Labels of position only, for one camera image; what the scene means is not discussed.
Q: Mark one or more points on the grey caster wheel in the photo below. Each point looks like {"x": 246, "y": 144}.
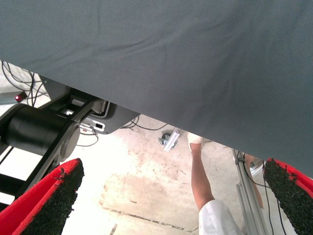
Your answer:
{"x": 163, "y": 140}

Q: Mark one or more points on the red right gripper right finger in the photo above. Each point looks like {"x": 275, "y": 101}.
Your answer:
{"x": 293, "y": 195}

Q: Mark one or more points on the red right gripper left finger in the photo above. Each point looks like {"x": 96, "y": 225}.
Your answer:
{"x": 36, "y": 208}

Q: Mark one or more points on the white garment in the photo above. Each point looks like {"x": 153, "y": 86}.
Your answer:
{"x": 217, "y": 220}

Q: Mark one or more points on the aluminium profile table leg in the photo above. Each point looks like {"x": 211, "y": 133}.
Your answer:
{"x": 247, "y": 200}

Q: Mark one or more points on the white shoe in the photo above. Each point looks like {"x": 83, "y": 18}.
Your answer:
{"x": 194, "y": 140}

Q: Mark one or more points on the dark grey chassis panel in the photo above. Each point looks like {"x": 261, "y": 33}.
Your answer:
{"x": 122, "y": 117}

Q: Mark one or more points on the short aluminium profile piece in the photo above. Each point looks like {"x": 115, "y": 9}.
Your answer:
{"x": 172, "y": 140}

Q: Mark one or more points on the small red indicator light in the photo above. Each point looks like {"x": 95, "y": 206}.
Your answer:
{"x": 18, "y": 98}

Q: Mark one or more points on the dark grey table cloth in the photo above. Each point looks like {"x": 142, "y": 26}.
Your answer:
{"x": 171, "y": 61}

